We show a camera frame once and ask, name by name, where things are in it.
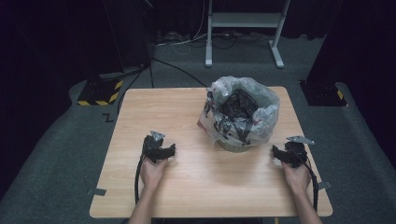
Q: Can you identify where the grey round bin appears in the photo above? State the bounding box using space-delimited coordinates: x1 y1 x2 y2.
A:
216 139 254 154

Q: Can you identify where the person's right hand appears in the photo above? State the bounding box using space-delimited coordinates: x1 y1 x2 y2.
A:
280 161 312 196

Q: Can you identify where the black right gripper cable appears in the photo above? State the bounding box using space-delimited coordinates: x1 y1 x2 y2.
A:
302 161 320 213

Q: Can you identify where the person's left hand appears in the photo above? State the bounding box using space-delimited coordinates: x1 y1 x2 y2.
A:
139 156 169 191

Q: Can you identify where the black yellow striped base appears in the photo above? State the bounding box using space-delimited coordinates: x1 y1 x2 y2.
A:
77 78 124 107
298 79 348 107

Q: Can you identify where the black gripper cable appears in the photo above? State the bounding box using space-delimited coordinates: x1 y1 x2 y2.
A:
302 161 320 213
134 153 147 205

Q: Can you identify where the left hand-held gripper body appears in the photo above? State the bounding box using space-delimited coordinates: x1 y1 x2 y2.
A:
142 130 166 164

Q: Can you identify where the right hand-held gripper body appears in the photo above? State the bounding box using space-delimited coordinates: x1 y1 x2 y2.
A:
282 134 316 168

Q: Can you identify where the white floor cable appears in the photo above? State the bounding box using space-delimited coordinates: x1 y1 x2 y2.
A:
154 0 210 56

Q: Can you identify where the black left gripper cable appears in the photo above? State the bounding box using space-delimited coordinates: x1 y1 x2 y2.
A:
134 153 147 205

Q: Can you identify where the white metal stand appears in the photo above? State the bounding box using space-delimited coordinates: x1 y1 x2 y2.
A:
204 0 292 70

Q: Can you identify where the dark crumpled waste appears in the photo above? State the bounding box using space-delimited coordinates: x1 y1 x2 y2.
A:
219 89 260 120

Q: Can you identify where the tangle of black cables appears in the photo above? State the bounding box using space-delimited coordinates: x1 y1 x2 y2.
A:
157 30 273 50

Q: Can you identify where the dark upright column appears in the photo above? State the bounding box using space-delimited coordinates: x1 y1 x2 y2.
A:
101 0 154 73

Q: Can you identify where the black floor cable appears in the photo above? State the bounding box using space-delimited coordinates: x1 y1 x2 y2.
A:
150 56 208 89

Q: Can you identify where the bin with clear plastic bag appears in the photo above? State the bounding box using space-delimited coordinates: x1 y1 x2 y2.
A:
196 75 281 147

